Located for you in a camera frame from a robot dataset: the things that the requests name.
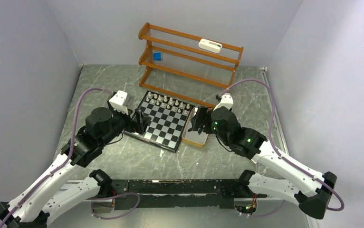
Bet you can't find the black base frame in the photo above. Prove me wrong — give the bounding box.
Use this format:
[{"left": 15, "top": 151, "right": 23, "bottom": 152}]
[{"left": 89, "top": 170, "right": 268, "bottom": 211}]

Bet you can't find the blue cube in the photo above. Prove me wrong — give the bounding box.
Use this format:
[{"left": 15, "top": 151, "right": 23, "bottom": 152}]
[{"left": 152, "top": 52, "right": 163, "bottom": 61}]

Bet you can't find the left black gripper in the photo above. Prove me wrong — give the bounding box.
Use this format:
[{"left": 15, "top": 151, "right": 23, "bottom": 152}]
[{"left": 98, "top": 99, "right": 151, "bottom": 146}]

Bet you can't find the silver tin box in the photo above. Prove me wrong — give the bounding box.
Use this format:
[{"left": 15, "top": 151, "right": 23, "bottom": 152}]
[{"left": 123, "top": 94, "right": 136, "bottom": 112}]

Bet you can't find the white rectangular device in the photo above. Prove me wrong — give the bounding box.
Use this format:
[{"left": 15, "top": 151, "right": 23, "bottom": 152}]
[{"left": 198, "top": 38, "right": 223, "bottom": 54}]

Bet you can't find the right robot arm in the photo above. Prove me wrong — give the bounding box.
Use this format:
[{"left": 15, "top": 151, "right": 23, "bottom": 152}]
[{"left": 191, "top": 107, "right": 337, "bottom": 219}]

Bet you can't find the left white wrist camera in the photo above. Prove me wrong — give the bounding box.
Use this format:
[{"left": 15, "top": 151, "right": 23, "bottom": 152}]
[{"left": 108, "top": 90, "right": 133, "bottom": 115}]

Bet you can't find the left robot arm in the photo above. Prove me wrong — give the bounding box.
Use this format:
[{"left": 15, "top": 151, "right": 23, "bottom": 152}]
[{"left": 0, "top": 107, "right": 151, "bottom": 228}]

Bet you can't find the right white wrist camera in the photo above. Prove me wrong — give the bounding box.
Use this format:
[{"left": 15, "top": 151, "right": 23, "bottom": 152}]
[{"left": 214, "top": 93, "right": 234, "bottom": 110}]

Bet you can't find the black and white chessboard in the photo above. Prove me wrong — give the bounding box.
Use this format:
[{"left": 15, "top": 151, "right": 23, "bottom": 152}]
[{"left": 125, "top": 90, "right": 195, "bottom": 152}]

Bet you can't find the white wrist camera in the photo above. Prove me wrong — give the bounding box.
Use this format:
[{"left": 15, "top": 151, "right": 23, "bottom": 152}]
[
  {"left": 214, "top": 93, "right": 234, "bottom": 110},
  {"left": 108, "top": 90, "right": 133, "bottom": 115}
]

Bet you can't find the orange wooden shelf rack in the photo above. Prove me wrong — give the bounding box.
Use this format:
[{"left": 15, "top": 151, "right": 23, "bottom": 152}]
[{"left": 138, "top": 22, "right": 244, "bottom": 107}]

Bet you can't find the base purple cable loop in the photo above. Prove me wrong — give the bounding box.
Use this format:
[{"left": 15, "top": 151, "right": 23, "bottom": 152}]
[{"left": 90, "top": 192, "right": 141, "bottom": 220}]

